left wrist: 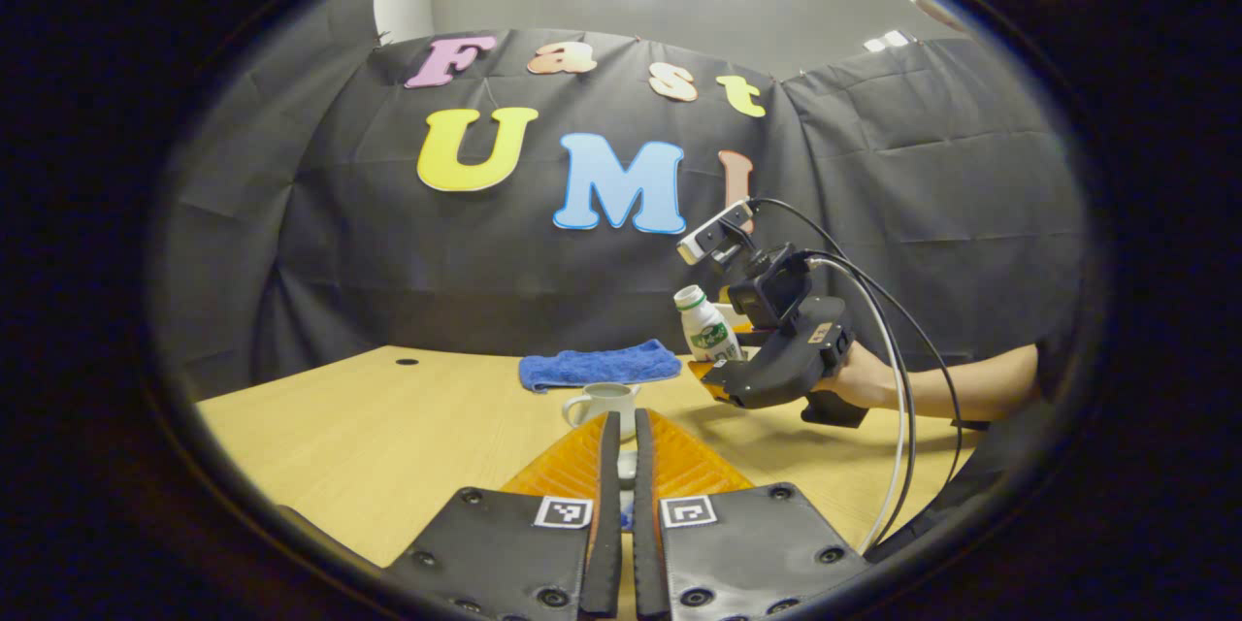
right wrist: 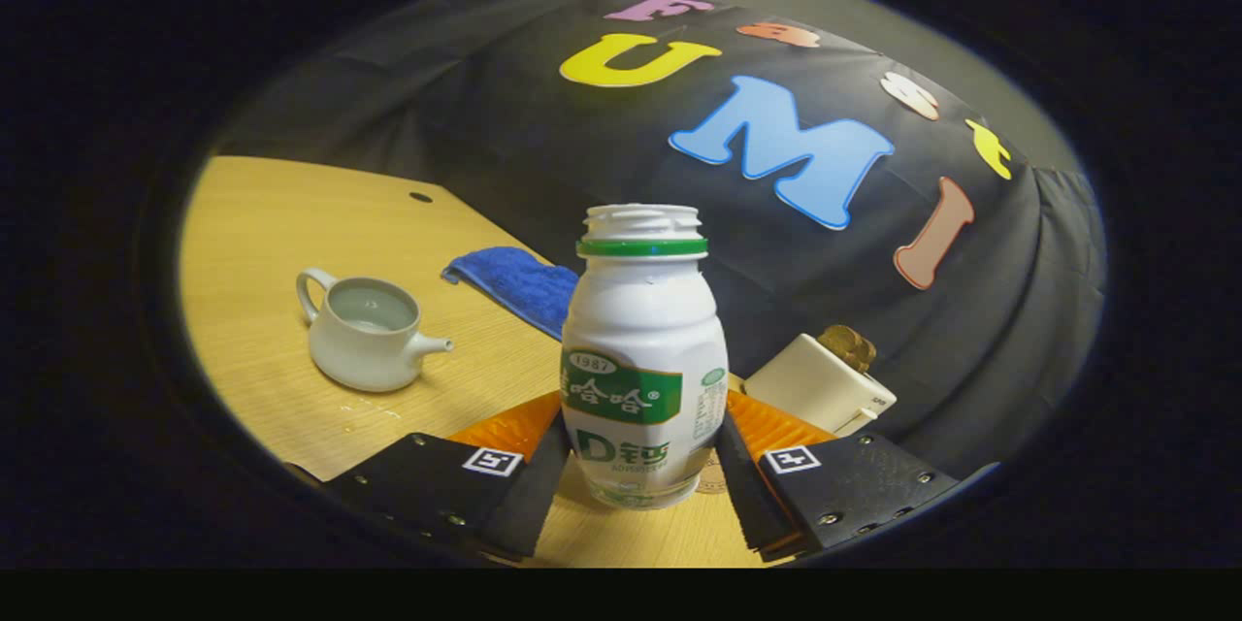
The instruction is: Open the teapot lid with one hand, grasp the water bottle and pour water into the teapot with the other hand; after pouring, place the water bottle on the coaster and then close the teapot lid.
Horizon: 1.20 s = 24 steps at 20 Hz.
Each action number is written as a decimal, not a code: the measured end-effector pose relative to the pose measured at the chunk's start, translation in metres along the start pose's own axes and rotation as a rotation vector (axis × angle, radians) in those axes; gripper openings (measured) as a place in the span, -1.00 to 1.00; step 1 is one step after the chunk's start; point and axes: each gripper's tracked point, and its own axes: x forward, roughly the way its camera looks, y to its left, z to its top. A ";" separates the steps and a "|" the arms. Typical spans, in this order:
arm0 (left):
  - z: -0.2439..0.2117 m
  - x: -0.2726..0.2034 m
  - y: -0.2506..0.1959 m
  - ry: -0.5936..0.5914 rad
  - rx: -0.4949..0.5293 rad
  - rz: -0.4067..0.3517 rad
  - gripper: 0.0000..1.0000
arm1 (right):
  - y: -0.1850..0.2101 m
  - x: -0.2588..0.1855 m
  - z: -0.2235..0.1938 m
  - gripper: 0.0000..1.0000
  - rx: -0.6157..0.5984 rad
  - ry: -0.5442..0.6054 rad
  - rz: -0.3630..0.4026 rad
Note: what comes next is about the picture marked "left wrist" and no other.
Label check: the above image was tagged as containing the white cable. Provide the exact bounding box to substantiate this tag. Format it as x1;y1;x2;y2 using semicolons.
803;252;918;554

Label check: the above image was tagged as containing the black backdrop cloth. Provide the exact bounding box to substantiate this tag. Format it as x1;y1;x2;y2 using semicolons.
155;0;1088;399

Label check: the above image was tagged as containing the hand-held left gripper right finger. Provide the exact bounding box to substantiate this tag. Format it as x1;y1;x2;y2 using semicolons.
633;408;871;621

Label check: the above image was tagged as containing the white green-label water bottle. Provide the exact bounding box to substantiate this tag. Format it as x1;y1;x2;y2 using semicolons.
674;285;744;363

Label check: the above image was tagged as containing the white ceramic teacup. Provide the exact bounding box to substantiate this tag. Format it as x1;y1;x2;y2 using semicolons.
562;382;642;442

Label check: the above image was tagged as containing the black cable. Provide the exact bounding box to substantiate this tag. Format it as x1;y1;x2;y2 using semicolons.
749;197;964;506

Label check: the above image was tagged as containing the white blue-patterned teacup lid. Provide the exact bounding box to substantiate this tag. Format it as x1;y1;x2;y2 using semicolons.
617;448;639;533

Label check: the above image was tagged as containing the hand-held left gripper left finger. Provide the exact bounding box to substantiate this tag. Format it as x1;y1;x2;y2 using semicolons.
383;410;622;621

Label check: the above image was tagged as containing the blue towel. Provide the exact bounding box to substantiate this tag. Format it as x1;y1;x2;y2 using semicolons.
519;340;683;395

